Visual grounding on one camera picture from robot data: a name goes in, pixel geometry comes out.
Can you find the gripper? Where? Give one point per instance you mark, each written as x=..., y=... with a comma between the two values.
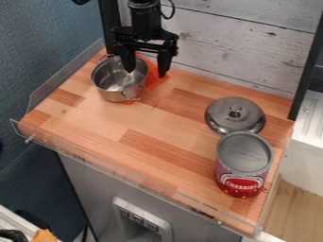
x=145, y=37

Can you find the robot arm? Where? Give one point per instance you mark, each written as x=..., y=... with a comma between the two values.
x=145, y=14

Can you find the silver pot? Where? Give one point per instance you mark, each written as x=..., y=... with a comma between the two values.
x=115, y=83

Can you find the silver pot lid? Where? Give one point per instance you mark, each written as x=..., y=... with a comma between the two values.
x=234, y=115

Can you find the red can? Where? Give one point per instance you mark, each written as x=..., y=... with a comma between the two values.
x=241, y=179

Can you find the orange toy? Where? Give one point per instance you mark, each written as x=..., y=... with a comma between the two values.
x=154, y=82

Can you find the white plastic unit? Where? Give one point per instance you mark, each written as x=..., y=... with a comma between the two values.
x=306, y=148

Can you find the black frame post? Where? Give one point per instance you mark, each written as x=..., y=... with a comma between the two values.
x=305, y=72

